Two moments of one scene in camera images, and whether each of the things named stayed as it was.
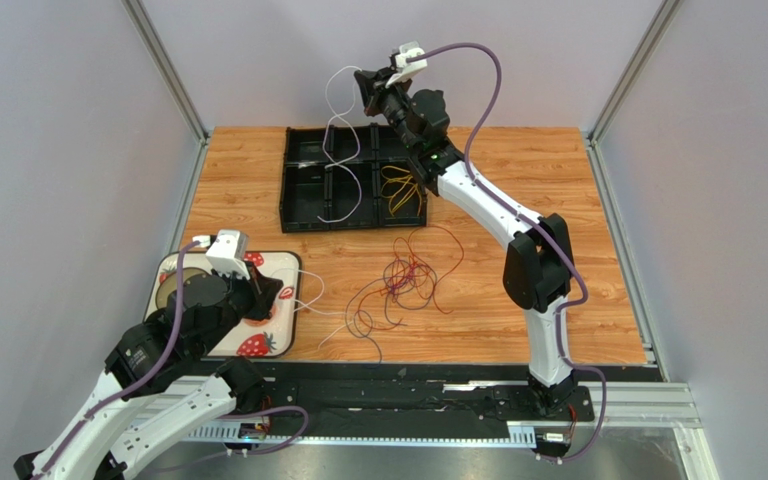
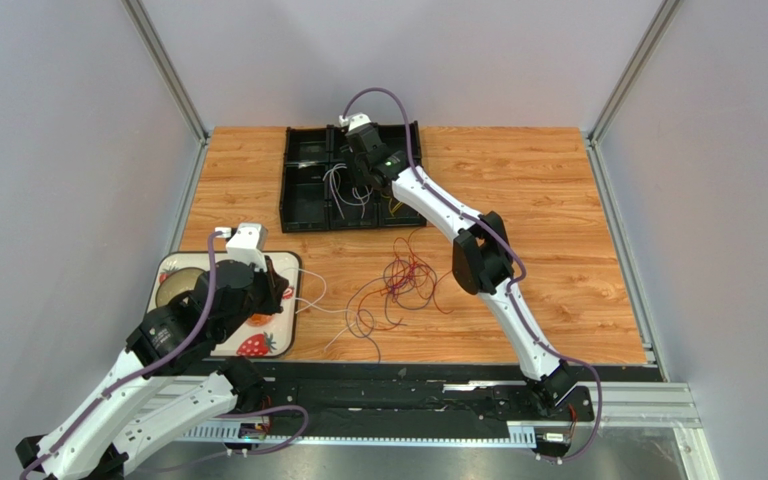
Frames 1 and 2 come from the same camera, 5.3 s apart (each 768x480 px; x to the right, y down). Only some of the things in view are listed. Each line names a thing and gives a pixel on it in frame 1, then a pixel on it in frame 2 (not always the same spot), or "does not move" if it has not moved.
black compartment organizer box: [349, 177] does not move
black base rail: [381, 395] does not move
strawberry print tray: [275, 333] does not move
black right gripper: [374, 93] to [359, 155]
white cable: [352, 125] to [338, 195]
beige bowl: [169, 285] does not move
